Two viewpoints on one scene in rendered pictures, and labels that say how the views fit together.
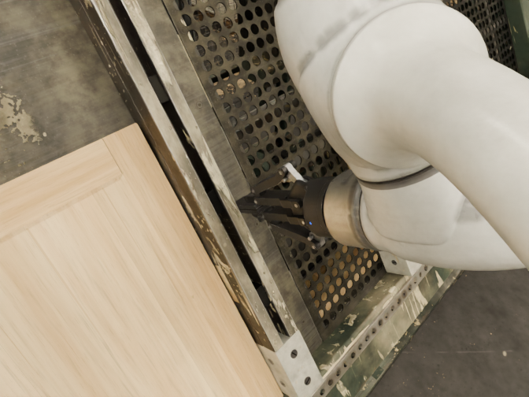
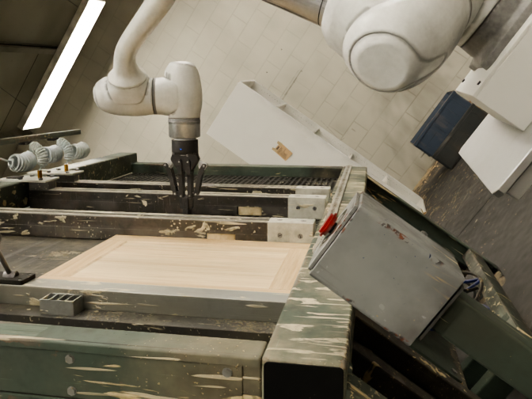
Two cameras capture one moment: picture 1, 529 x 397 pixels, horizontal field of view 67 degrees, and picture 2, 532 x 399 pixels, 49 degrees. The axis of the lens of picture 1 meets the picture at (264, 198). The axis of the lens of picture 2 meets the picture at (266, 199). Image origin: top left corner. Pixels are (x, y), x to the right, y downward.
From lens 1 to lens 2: 1.48 m
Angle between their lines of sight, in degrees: 54
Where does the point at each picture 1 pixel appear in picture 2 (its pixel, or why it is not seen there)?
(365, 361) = not seen: hidden behind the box
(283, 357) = (274, 221)
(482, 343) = not seen: outside the picture
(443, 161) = (122, 55)
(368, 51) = (111, 76)
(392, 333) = not seen: hidden behind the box
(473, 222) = (170, 75)
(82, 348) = (169, 262)
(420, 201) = (161, 86)
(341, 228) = (179, 129)
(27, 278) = (120, 260)
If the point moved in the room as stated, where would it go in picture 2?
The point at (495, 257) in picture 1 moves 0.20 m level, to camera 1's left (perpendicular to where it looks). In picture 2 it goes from (182, 73) to (135, 119)
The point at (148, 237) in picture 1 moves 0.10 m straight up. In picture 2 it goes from (160, 244) to (130, 222)
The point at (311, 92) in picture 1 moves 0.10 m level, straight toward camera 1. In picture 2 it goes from (115, 95) to (113, 75)
